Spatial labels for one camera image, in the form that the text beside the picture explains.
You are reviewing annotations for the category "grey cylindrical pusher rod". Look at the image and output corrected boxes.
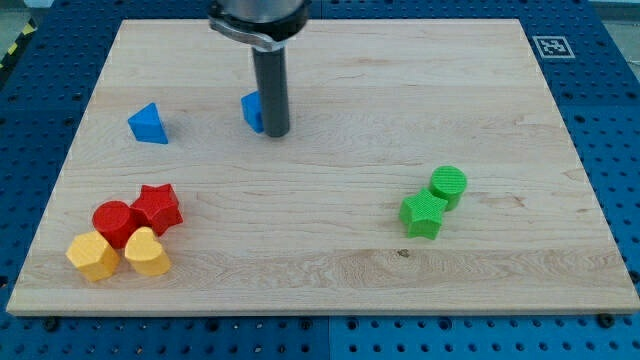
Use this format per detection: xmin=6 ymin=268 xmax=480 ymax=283
xmin=252 ymin=48 xmax=290 ymax=138

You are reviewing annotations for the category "blue cube block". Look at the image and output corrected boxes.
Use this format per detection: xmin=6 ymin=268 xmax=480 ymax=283
xmin=241 ymin=91 xmax=264 ymax=133

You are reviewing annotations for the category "blue triangle block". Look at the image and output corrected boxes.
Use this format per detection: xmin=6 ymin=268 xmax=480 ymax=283
xmin=127 ymin=103 xmax=168 ymax=144

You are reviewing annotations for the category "light wooden board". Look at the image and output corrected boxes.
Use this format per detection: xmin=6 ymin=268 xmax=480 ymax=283
xmin=7 ymin=19 xmax=639 ymax=317

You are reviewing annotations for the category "red star block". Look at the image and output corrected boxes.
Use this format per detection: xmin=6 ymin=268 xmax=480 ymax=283
xmin=130 ymin=184 xmax=183 ymax=236

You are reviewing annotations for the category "green star block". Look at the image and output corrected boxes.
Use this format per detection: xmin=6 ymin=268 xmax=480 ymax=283
xmin=399 ymin=188 xmax=448 ymax=240

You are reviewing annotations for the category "green cylinder block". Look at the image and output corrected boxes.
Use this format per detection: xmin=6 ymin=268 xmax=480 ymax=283
xmin=429 ymin=165 xmax=467 ymax=211

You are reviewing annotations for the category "red cylinder block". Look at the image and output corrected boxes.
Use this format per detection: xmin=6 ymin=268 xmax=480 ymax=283
xmin=92 ymin=201 xmax=138 ymax=249

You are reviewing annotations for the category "yellow heart block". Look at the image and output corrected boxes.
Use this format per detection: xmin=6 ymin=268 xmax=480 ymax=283
xmin=124 ymin=227 xmax=172 ymax=276

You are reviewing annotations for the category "yellow pentagon block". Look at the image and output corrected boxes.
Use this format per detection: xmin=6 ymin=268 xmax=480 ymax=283
xmin=65 ymin=231 xmax=120 ymax=282

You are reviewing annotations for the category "white fiducial marker tag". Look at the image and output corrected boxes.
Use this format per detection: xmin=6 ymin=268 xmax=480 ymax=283
xmin=533 ymin=35 xmax=575 ymax=59

